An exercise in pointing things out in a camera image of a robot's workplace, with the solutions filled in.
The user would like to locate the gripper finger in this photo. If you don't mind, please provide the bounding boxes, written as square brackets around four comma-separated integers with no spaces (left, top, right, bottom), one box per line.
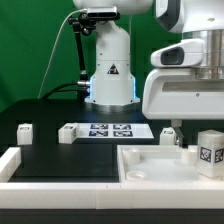
[171,119,184,147]

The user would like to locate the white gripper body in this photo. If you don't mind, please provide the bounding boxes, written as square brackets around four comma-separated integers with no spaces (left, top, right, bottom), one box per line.
[142,38,224,120]

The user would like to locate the white square tabletop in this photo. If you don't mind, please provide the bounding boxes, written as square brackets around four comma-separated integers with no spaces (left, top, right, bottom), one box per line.
[117,145,224,182]

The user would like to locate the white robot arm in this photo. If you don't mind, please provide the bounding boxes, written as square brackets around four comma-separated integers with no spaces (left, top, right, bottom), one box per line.
[73,0,224,131]

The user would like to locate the white tag sheet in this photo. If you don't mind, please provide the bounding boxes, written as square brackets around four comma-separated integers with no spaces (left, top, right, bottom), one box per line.
[78,123,154,139]

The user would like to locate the white U-shaped fence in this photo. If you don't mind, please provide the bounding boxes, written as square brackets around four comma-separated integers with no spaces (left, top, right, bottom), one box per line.
[0,147,224,209]

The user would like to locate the grey camera on mount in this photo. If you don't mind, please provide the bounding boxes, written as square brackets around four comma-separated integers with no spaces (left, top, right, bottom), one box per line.
[86,6,119,20]

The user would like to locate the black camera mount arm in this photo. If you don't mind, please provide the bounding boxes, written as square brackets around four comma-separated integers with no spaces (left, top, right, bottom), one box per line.
[68,13,98,101]

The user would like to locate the white camera cable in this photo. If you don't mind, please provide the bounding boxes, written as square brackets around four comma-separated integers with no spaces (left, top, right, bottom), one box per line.
[37,8,88,100]

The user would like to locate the black base cables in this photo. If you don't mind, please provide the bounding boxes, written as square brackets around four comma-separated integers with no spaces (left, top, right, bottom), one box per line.
[40,81,92,100]

